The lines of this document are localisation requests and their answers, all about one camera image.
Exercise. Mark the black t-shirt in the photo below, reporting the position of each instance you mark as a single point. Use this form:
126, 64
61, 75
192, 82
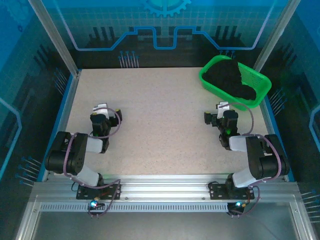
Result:
227, 75

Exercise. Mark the green plastic basket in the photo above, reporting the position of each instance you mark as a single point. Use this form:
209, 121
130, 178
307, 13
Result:
260, 82

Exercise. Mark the small lit circuit board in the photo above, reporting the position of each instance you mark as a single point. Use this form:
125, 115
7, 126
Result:
94, 203
236, 205

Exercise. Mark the grey metal panel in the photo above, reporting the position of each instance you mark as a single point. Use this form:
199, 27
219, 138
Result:
162, 227

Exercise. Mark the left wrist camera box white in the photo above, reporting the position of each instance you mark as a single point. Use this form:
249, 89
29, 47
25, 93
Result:
101, 108

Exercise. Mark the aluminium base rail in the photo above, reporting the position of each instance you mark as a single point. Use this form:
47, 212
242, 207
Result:
162, 187

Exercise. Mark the aluminium frame post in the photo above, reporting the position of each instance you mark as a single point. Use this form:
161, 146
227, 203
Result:
54, 37
275, 37

